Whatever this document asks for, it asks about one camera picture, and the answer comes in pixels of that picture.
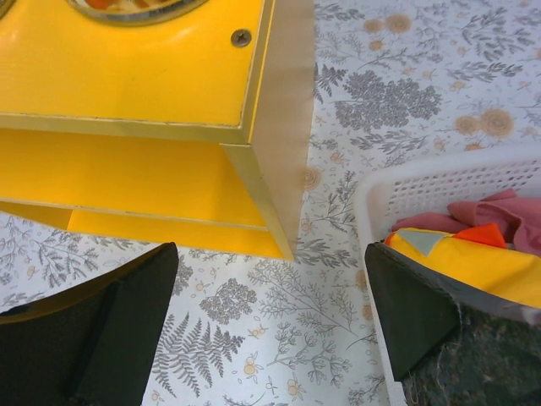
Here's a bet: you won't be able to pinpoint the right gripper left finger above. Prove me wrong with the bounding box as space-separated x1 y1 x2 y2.
1 243 178 405

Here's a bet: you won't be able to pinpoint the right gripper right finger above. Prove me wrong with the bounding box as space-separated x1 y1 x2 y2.
364 243 540 405

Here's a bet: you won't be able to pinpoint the silver pull-tab can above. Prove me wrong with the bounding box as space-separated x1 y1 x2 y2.
68 0 206 26

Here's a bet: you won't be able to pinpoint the yellow cloth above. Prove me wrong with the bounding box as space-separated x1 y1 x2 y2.
385 224 540 308

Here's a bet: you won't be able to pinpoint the pink cloth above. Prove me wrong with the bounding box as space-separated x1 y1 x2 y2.
391 189 540 256

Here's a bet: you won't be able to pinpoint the white plastic basket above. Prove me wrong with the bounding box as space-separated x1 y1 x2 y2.
352 141 541 406

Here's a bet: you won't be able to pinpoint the yellow wooden shelf cabinet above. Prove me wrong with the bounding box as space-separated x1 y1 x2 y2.
1 1 315 260

